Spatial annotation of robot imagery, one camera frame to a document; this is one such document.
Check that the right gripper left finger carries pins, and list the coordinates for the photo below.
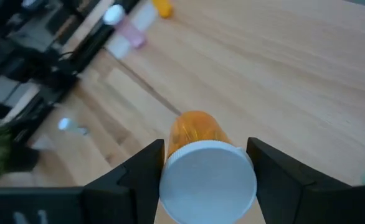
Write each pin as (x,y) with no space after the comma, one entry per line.
(129,199)

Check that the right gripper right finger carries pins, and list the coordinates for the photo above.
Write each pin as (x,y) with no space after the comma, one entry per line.
(288,199)

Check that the large orange pill bottle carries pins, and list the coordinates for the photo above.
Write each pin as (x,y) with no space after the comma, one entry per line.
(207,186)

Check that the pink pill bottle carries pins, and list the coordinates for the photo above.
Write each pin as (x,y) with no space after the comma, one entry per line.
(129,31)

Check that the small orange pill bottle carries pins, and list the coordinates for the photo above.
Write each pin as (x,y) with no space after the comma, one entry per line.
(164,7)

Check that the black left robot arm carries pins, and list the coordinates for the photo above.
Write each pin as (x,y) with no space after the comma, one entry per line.
(42,67)

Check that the wooden shelf with black legs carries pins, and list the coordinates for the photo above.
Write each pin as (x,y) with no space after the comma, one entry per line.
(279,77)

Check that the black metal mounting frame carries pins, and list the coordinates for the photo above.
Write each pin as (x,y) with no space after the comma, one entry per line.
(92,40)

